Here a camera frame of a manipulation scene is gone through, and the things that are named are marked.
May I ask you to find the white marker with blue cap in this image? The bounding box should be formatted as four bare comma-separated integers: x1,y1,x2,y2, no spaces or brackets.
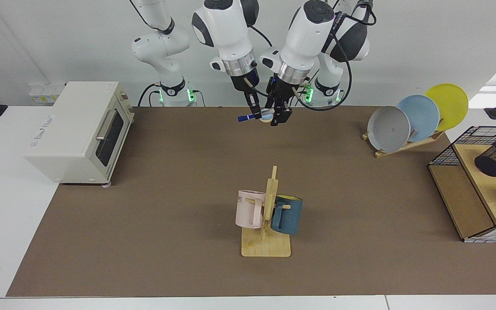
237,110,276,123

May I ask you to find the pink cup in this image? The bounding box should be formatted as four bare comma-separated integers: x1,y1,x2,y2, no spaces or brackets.
235,189,267,229

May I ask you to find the dark blue cup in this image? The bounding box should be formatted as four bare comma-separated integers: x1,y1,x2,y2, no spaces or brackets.
270,195,304,236

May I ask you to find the grey plate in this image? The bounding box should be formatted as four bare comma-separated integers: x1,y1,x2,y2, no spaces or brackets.
367,106,411,154

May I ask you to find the wooden plate rack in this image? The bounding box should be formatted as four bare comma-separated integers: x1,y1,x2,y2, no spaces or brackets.
362,129,446,158

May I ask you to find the wooden cup stand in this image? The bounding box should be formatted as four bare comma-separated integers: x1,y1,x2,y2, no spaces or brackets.
241,165,291,258

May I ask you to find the light blue plate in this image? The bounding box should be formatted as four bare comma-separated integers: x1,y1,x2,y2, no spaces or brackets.
397,95,440,143

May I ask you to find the brown table cloth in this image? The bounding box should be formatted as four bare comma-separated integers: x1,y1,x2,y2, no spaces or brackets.
6,105,496,298

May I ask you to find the yellow plate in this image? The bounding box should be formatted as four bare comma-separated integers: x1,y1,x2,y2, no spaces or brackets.
425,83,469,132

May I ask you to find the pale toaster oven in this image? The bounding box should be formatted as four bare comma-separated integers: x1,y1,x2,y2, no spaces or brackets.
23,81,136,188

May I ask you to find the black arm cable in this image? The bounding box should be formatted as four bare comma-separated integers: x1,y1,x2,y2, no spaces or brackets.
248,25,274,48
293,2,378,112

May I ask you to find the black base cable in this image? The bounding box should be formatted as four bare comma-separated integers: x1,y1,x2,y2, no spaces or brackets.
138,83,162,107

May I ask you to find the wire basket with wooden floor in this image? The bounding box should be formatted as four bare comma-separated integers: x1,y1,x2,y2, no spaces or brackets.
428,126,496,244

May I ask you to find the white wall socket box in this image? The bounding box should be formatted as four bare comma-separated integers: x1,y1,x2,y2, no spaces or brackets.
28,83,66,105

